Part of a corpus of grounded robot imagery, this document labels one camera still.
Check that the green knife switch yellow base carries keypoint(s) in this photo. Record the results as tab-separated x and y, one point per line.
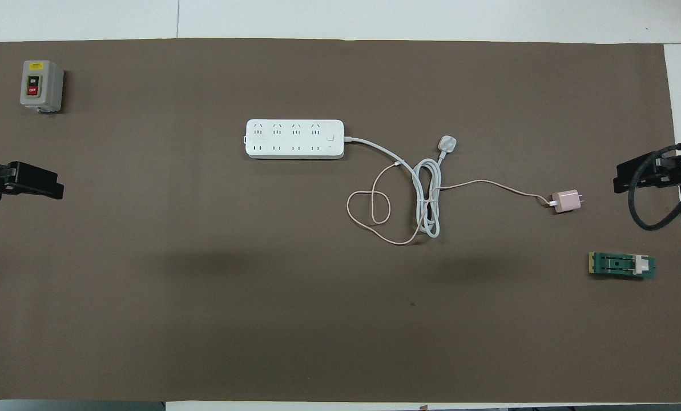
620	265

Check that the grey on-off switch box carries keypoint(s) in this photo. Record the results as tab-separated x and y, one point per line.
40	85

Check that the brown table mat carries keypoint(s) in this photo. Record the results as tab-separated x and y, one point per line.
260	297

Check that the pink charger adapter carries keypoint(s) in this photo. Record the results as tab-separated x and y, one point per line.
568	201

